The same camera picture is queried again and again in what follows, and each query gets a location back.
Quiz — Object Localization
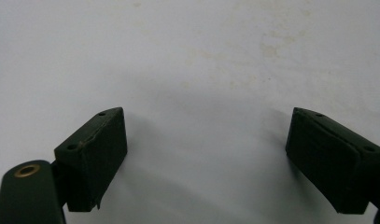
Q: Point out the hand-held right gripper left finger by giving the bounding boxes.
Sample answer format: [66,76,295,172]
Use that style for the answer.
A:
[53,106,129,213]

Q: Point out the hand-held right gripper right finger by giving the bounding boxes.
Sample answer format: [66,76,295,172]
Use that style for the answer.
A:
[285,106,380,215]

